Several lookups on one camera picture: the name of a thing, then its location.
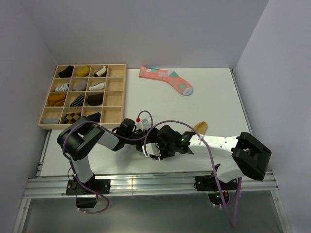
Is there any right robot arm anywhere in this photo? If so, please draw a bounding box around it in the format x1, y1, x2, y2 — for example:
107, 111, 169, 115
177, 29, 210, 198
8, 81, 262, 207
156, 125, 272, 189

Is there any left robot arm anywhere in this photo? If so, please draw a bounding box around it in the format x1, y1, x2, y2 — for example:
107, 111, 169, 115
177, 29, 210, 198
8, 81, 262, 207
57, 116, 145, 194

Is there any rolled navy sock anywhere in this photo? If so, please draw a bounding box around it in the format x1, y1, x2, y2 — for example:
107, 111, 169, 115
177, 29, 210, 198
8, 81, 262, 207
87, 112, 101, 123

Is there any tan yellow sock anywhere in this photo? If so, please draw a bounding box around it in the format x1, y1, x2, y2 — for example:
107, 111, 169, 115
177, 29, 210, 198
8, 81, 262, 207
193, 121, 208, 135

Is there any rolled dark brown sock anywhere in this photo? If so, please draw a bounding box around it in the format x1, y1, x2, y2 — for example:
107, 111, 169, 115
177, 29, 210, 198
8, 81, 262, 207
87, 93, 104, 106

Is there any wooden compartment tray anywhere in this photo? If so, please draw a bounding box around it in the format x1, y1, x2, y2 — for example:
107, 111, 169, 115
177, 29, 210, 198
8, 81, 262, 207
38, 64, 126, 130

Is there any rolled black white striped sock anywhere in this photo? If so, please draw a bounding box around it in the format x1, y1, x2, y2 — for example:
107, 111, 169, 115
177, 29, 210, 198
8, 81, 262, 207
70, 95, 85, 107

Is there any rolled brown argyle sock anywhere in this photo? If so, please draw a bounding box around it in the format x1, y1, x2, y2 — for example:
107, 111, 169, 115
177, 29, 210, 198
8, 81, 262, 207
63, 112, 81, 124

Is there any rolled brown white sock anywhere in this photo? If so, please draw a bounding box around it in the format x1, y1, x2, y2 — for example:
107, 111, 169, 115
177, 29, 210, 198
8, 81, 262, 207
93, 66, 107, 77

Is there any rolled grey sock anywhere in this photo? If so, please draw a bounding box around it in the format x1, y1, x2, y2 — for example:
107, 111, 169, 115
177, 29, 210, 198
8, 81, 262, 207
72, 80, 87, 91

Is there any pink patterned sock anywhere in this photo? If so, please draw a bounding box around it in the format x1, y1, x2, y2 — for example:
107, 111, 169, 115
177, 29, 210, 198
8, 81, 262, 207
138, 67, 193, 96

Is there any rolled mustard yellow sock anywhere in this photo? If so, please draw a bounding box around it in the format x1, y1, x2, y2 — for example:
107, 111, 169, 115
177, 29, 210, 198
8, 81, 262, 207
76, 67, 90, 77

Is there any rolled orange sock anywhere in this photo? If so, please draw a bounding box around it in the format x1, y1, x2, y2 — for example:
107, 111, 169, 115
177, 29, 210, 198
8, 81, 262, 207
48, 94, 66, 106

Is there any rolled light blue sock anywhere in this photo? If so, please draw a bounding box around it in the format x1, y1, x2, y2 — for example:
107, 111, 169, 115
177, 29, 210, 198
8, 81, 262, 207
43, 118, 59, 124

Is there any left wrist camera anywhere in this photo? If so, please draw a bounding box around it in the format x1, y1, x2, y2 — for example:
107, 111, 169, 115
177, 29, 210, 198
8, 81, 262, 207
136, 118, 149, 130

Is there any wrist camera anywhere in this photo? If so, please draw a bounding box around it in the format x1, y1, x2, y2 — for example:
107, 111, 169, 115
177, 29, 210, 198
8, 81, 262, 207
142, 143, 162, 161
136, 118, 149, 130

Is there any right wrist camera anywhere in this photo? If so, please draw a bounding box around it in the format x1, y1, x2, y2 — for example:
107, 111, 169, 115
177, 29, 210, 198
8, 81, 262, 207
142, 143, 162, 161

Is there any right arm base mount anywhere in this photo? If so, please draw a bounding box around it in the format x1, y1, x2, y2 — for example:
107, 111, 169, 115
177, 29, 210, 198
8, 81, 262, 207
193, 172, 238, 206

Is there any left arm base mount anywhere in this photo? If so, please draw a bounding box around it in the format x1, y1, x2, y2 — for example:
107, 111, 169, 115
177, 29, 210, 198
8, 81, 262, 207
65, 178, 111, 209

